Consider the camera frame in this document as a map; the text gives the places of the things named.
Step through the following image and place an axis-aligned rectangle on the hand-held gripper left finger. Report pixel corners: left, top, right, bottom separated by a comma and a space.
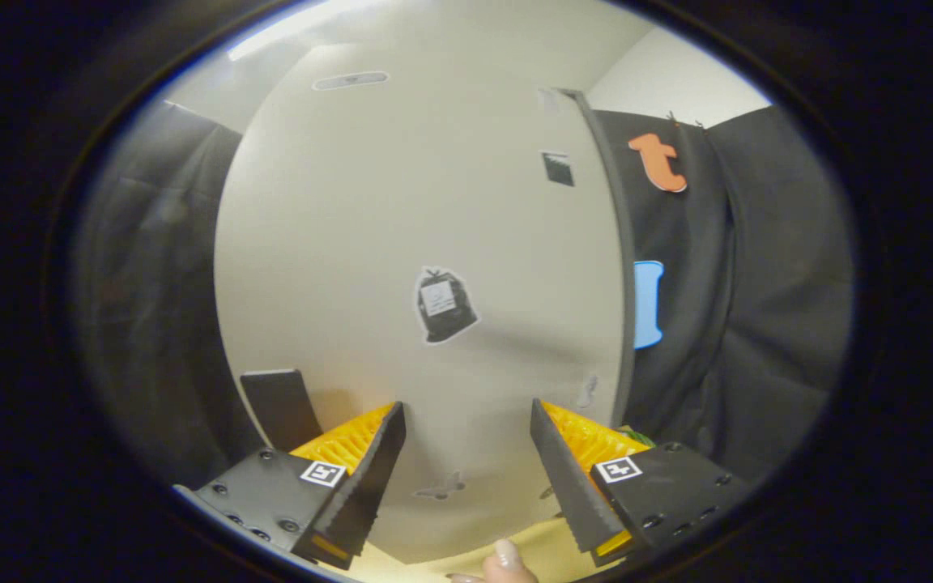
175, 401, 407, 571

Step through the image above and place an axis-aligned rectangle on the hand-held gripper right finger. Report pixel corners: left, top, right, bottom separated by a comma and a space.
529, 398, 752, 568

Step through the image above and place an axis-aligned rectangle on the dark grey shoe cabinet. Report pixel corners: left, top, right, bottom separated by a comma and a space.
552, 87, 639, 430

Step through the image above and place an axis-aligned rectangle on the white shoe cabinet door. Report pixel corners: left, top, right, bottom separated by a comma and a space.
213, 40, 628, 565

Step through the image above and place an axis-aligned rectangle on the black backdrop cloth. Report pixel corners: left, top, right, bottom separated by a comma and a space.
70, 97, 856, 492

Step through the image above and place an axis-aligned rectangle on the black door handle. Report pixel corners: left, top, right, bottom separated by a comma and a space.
240, 368, 324, 454

